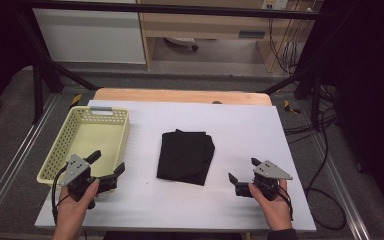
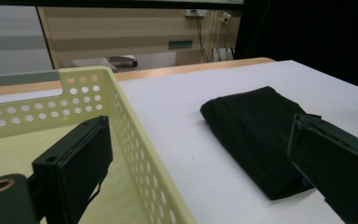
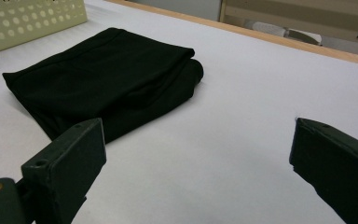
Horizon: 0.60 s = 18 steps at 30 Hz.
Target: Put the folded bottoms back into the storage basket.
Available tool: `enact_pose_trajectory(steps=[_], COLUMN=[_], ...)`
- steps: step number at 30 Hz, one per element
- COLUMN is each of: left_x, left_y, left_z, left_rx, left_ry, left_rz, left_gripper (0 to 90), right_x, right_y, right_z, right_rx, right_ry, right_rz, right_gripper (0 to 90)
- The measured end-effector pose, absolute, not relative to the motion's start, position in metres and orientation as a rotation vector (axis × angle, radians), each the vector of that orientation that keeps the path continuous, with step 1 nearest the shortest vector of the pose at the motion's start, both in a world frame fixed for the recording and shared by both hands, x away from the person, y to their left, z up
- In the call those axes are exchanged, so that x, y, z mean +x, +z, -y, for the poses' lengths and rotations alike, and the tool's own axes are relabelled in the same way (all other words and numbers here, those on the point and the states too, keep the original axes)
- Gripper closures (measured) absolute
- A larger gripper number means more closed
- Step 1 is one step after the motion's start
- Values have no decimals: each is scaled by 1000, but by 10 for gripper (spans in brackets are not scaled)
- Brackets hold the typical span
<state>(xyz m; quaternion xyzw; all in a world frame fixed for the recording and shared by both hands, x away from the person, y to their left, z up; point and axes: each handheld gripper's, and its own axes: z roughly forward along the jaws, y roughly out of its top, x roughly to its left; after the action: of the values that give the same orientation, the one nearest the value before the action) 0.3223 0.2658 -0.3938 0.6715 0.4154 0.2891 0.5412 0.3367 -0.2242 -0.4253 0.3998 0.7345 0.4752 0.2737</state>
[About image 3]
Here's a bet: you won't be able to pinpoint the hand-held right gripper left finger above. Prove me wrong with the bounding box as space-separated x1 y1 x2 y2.
21 117 107 224

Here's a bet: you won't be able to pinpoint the light wooden furniture frame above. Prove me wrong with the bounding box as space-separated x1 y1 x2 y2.
218 0 358 39

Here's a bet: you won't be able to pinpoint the grey and white shoe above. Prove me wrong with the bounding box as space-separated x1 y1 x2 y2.
244 20 324 47

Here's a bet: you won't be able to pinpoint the pale yellow perforated basket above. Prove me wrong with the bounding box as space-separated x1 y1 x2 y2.
0 0 89 58

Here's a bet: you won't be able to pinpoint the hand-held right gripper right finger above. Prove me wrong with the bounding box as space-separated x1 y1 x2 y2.
288 117 358 224

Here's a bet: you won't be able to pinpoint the black pants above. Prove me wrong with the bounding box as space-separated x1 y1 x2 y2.
2 27 205 145

